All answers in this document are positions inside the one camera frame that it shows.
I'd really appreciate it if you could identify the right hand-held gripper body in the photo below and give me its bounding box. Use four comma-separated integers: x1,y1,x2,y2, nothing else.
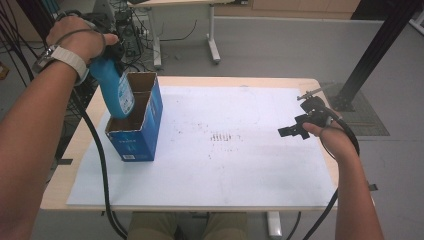
296,85,342,128

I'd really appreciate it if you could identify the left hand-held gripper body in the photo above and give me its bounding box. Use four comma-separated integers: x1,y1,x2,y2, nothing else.
81,0,127,63

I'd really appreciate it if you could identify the blue detergent bottle white cap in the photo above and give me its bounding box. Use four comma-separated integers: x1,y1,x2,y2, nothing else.
87,55,136,121

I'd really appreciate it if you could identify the blue cardboard box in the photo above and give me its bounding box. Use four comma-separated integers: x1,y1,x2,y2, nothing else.
104,71,165,163

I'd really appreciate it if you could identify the person's right hand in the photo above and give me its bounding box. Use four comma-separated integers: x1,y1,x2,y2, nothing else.
301,109,355,162

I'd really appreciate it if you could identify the person's left hand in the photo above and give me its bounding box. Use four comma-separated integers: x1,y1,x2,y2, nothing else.
45,15,120,65

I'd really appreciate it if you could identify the black equipment on stand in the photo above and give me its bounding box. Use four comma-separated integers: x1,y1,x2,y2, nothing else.
114,9,145,64

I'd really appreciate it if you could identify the wristwatch with beige band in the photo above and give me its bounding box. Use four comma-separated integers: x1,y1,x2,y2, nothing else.
31,44,90,86

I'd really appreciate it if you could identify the grey floor mat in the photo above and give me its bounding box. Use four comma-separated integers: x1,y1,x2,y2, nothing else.
319,82,391,137

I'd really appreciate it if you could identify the white paper sheet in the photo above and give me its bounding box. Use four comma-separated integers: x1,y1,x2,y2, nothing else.
66,85,338,208

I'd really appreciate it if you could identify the white table leg foot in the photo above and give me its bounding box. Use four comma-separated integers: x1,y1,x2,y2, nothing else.
266,211,283,239

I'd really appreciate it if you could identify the white desk with legs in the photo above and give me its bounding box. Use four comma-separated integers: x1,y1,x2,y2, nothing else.
127,0,250,69

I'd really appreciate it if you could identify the person's right leg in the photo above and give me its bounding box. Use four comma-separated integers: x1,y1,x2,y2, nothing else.
202,212,248,240

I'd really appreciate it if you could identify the person's leg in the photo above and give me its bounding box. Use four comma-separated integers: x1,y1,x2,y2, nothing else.
127,212,178,240
202,212,248,240

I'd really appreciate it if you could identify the light wooden table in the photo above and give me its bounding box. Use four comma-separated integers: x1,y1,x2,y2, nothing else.
39,75,340,213

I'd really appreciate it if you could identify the person's left leg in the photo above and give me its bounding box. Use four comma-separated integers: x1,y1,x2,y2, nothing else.
127,212,178,240

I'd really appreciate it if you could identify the thin grey wrist cord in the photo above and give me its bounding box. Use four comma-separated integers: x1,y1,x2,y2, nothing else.
53,27,108,58

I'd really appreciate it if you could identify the black metal frame post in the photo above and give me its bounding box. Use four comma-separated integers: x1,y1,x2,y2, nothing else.
15,0,59,38
331,0,424,112

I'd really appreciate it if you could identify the bundle of black cables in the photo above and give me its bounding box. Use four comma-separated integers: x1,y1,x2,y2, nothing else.
0,0,38,88

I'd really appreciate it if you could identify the thick black left gripper cable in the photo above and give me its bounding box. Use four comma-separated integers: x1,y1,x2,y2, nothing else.
69,88,129,240

